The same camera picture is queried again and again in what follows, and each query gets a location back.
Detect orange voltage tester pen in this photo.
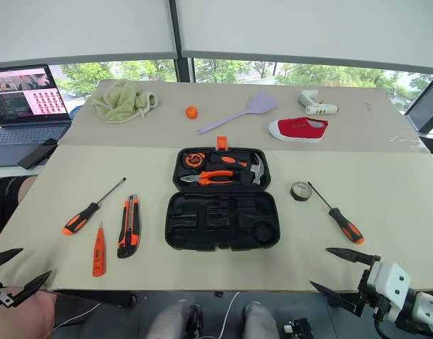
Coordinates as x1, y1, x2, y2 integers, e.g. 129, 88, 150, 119
92, 221, 107, 278

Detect red canvas shoe white sole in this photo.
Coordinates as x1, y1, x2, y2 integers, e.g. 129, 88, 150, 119
268, 117, 330, 144

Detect dark window frame post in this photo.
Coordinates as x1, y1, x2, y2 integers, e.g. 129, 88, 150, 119
167, 0, 196, 83

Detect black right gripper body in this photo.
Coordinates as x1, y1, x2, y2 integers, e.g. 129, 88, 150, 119
355, 261, 393, 323

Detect thin white wire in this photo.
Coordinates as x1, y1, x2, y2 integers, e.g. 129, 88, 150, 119
51, 301, 103, 333

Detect black electrical tape roll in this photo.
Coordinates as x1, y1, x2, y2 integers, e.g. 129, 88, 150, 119
290, 181, 314, 203

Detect green crumpled towel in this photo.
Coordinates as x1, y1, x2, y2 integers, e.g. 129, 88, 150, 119
91, 78, 159, 125

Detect open laptop computer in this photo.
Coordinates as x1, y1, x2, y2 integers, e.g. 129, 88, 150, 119
0, 63, 73, 169

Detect seated person in black clothes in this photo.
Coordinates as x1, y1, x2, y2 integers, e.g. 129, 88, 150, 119
0, 175, 38, 234

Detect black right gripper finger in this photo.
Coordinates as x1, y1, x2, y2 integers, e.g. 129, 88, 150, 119
325, 247, 381, 267
309, 280, 362, 316

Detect orange black tape measure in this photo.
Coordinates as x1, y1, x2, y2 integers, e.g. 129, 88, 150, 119
184, 151, 206, 167

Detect black smartphone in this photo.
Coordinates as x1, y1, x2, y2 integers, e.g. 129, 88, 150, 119
17, 138, 59, 170

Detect grey rounded shape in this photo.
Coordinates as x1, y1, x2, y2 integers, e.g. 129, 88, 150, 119
241, 301, 281, 339
145, 299, 203, 339

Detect wide white roller blind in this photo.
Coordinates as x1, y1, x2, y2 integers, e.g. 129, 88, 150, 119
174, 0, 433, 76

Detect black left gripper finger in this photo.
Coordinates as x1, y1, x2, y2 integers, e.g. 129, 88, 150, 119
8, 270, 54, 309
0, 247, 24, 267

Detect dark monitor screen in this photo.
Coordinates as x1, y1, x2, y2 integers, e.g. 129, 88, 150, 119
402, 73, 433, 134

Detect black plastic tool case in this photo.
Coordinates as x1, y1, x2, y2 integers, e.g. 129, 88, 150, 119
165, 136, 282, 253

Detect black device with white plug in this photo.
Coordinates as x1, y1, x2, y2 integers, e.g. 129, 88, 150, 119
282, 317, 316, 339

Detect orange black utility knife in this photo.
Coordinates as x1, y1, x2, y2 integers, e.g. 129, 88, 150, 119
117, 194, 142, 260

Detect claw hammer black orange handle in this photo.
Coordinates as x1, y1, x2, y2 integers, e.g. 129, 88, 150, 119
215, 152, 268, 186

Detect white glue gun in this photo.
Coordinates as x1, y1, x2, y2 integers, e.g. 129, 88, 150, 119
297, 89, 340, 116

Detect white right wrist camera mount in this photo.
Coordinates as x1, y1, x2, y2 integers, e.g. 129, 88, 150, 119
365, 261, 413, 324

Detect white cable under table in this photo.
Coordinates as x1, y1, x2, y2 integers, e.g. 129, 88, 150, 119
218, 291, 242, 339

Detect orange handled pliers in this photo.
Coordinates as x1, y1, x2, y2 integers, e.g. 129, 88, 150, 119
179, 169, 239, 187

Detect black table frame bar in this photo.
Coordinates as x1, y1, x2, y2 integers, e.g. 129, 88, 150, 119
54, 289, 138, 309

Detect skin coloured rounded shape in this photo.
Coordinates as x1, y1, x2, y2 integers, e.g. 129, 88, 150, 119
0, 286, 59, 339

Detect purple silicone spatula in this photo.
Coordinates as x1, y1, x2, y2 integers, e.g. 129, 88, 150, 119
196, 92, 280, 136

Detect black orange handled screwdriver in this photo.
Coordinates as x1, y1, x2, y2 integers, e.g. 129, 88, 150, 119
307, 181, 365, 246
62, 177, 128, 237

